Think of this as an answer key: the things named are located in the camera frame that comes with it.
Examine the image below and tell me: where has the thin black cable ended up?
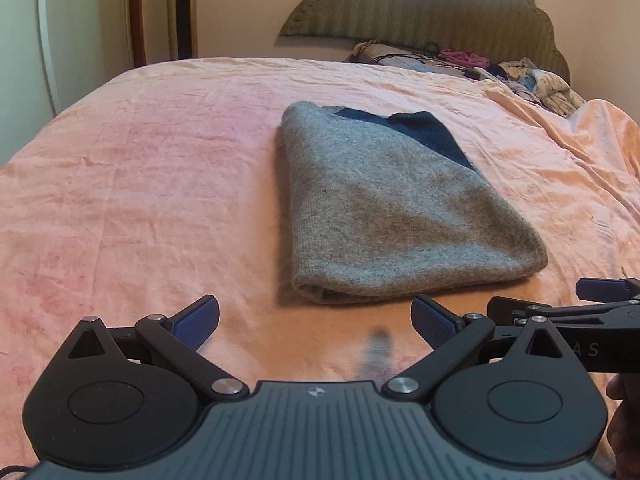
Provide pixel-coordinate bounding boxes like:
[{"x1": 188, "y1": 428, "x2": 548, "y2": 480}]
[{"x1": 372, "y1": 42, "x2": 442, "y2": 66}]

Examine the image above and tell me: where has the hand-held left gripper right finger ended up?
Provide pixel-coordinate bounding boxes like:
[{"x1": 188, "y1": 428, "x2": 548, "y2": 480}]
[{"x1": 381, "y1": 294, "x2": 583, "y2": 403}]

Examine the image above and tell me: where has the brown wooden door frame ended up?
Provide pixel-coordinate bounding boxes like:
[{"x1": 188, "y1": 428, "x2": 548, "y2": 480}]
[{"x1": 127, "y1": 0, "x2": 147, "y2": 69}]

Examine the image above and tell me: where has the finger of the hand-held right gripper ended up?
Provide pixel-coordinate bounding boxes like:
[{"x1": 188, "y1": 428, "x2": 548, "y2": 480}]
[
  {"x1": 575, "y1": 277, "x2": 640, "y2": 307},
  {"x1": 487, "y1": 296, "x2": 621, "y2": 328}
]

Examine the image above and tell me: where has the grey sweater with navy sleeves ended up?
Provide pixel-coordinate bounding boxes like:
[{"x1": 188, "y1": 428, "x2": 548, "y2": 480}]
[{"x1": 277, "y1": 101, "x2": 549, "y2": 306}]

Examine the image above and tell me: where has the person's right hand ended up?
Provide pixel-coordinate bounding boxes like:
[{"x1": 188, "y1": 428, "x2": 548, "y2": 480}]
[{"x1": 606, "y1": 374, "x2": 640, "y2": 480}]

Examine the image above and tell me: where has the patterned pillow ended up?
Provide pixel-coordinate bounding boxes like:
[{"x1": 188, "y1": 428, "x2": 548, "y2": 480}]
[{"x1": 345, "y1": 40, "x2": 437, "y2": 67}]

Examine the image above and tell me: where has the pink bed sheet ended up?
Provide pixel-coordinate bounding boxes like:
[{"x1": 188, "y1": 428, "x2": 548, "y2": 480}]
[{"x1": 0, "y1": 56, "x2": 640, "y2": 480}]

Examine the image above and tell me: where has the pink crumpled cloth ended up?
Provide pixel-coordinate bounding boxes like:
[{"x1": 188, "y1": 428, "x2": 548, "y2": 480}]
[{"x1": 440, "y1": 48, "x2": 490, "y2": 69}]

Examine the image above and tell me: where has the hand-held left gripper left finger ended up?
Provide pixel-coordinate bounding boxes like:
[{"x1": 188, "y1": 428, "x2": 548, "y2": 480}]
[{"x1": 54, "y1": 294, "x2": 250, "y2": 402}]

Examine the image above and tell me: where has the pile of crumpled clothes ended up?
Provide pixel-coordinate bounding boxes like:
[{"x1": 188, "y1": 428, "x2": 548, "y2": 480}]
[{"x1": 492, "y1": 57, "x2": 587, "y2": 119}]

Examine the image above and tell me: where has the gold tower fan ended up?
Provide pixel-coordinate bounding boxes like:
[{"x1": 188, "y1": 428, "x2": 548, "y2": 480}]
[{"x1": 166, "y1": 0, "x2": 200, "y2": 60}]

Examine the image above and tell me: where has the white door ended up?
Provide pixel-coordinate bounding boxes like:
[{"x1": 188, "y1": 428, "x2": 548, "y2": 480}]
[{"x1": 37, "y1": 0, "x2": 136, "y2": 117}]

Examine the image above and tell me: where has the olive striped headboard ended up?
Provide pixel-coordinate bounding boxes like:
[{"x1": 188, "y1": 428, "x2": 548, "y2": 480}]
[{"x1": 278, "y1": 0, "x2": 575, "y2": 84}]

